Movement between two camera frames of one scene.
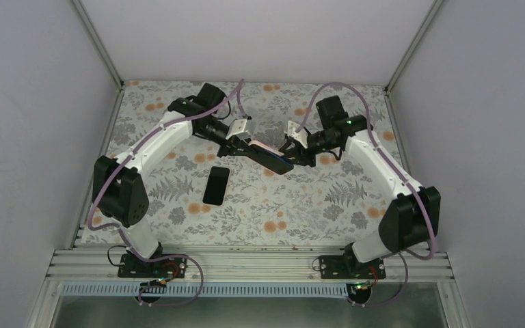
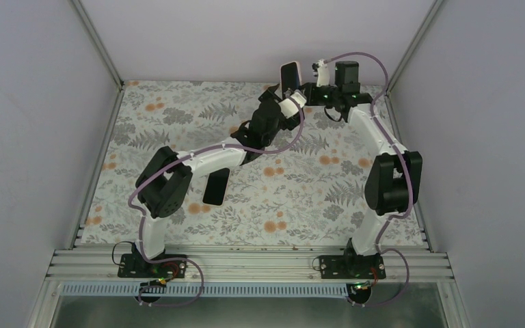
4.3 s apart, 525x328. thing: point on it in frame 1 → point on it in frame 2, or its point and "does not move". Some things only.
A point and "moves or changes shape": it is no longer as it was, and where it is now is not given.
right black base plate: (349, 267) does not move
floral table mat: (334, 202) does not move
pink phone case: (266, 147) moves or changes shape
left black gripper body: (232, 145) → (270, 96)
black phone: (279, 164) → (290, 77)
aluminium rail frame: (100, 264) does not move
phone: (217, 186) does not move
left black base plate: (130, 266) does not move
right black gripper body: (310, 160) → (313, 99)
